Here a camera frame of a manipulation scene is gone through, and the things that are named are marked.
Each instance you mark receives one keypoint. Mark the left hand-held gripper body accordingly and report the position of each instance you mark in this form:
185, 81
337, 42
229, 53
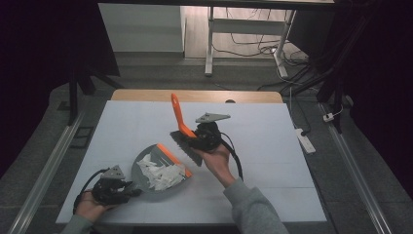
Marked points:
108, 190

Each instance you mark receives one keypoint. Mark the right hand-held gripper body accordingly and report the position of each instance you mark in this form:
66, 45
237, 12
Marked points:
209, 135

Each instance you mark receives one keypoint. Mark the grey dustpan with orange edge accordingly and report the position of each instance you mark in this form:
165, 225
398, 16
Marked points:
142, 180

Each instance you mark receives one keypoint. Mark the orange brush with grey bristles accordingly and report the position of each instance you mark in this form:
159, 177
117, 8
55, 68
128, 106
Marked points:
179, 113

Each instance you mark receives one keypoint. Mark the pile of white paper scraps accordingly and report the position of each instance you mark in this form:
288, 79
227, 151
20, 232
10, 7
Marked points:
162, 175

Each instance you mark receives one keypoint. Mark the person's left hand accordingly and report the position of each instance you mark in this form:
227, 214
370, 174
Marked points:
89, 208

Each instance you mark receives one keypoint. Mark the person's right hand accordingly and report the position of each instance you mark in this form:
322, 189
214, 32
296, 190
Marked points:
217, 164

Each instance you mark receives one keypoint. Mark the black floor plate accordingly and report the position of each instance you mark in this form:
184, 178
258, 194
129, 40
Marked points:
82, 136

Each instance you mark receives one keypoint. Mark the white board table cover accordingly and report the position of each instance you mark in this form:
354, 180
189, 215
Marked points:
266, 156

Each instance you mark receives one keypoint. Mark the wooden table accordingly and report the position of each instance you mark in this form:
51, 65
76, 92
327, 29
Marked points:
146, 95

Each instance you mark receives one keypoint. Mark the black plug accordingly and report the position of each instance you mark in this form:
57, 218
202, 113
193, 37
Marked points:
304, 132

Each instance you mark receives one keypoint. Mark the white power strip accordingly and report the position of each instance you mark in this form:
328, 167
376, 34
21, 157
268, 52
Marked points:
305, 141

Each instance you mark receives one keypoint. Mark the black tripod stand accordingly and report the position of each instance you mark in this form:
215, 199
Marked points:
74, 94

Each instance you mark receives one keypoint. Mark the white cabinet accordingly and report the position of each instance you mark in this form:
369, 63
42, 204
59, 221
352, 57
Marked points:
142, 29

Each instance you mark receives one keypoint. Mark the small white adapter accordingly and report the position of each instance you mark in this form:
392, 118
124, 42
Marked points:
328, 117

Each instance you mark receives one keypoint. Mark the black metal stand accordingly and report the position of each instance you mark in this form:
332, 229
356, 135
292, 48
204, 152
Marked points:
337, 87

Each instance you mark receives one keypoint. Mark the black curtain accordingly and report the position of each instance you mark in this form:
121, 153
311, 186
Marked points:
383, 81
35, 58

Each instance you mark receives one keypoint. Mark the aluminium rail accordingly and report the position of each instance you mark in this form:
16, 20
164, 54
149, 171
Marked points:
357, 175
45, 175

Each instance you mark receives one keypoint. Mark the white desk frame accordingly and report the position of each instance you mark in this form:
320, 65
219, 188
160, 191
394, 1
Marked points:
246, 26

